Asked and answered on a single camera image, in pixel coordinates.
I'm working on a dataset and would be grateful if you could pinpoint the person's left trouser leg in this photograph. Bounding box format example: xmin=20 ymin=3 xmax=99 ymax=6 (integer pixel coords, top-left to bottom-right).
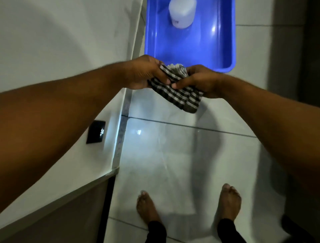
xmin=146 ymin=220 xmax=167 ymax=243

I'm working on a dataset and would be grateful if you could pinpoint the black wall socket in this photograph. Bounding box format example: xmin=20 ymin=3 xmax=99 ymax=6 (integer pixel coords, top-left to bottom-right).
xmin=86 ymin=120 xmax=106 ymax=144

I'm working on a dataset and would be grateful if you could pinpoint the person's trouser leg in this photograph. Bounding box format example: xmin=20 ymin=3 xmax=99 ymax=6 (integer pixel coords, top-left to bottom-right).
xmin=146 ymin=220 xmax=167 ymax=243
xmin=217 ymin=218 xmax=247 ymax=243

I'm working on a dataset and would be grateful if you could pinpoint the white plastic bottle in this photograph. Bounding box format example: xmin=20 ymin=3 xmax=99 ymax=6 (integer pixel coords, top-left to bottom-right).
xmin=168 ymin=0 xmax=197 ymax=28

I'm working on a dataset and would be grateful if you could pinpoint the person's left forearm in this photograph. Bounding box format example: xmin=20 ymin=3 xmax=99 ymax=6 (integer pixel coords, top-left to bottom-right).
xmin=0 ymin=61 xmax=130 ymax=213

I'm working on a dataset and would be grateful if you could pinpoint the person's foot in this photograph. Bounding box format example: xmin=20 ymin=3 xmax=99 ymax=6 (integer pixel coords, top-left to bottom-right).
xmin=136 ymin=190 xmax=162 ymax=227
xmin=216 ymin=183 xmax=242 ymax=223

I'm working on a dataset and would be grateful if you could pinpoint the person's right foot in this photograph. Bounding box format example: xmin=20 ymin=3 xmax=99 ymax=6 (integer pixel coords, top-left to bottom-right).
xmin=216 ymin=183 xmax=242 ymax=223

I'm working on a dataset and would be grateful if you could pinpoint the person's right forearm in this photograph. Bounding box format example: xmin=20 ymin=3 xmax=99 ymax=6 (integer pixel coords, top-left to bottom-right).
xmin=220 ymin=75 xmax=320 ymax=198

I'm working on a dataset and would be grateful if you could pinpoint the black white checked cloth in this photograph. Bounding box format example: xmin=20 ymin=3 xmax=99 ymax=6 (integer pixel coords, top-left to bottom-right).
xmin=147 ymin=64 xmax=204 ymax=114

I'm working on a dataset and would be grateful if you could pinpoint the person's left hand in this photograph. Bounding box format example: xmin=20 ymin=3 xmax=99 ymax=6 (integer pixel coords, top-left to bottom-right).
xmin=126 ymin=55 xmax=172 ymax=90

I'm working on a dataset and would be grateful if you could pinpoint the blue plastic tub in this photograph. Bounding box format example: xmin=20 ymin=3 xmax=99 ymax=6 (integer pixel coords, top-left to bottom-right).
xmin=144 ymin=0 xmax=236 ymax=73

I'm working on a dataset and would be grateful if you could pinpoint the person's right trouser leg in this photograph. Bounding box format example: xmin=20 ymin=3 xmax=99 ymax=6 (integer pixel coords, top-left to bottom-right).
xmin=217 ymin=218 xmax=247 ymax=243

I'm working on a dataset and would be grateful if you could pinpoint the person's right hand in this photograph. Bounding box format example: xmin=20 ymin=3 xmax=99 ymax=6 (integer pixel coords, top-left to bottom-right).
xmin=171 ymin=64 xmax=225 ymax=99

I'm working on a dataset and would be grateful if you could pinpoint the person's left foot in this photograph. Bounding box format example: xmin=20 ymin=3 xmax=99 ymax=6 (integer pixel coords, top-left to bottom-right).
xmin=136 ymin=190 xmax=162 ymax=227

